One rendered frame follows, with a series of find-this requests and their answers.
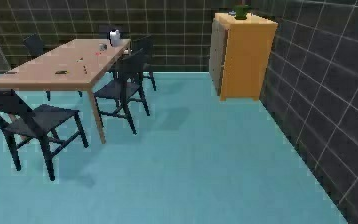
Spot black wooden chair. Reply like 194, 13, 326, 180
22, 33, 52, 102
93, 48, 151, 136
0, 88, 90, 182
132, 34, 157, 92

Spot orange wooden cupboard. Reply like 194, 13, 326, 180
208, 12, 279, 102

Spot white bottle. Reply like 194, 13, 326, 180
109, 29, 122, 48

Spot green house plant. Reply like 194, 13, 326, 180
232, 3, 252, 21

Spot light brown wooden table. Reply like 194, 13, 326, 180
0, 38, 132, 145

